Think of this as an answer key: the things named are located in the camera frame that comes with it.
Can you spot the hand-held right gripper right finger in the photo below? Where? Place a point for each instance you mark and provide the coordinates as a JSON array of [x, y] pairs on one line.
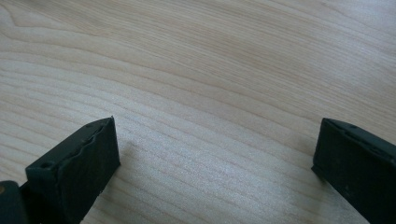
[[358, 168]]

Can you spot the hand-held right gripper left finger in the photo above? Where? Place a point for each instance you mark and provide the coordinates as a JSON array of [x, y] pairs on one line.
[[77, 174]]

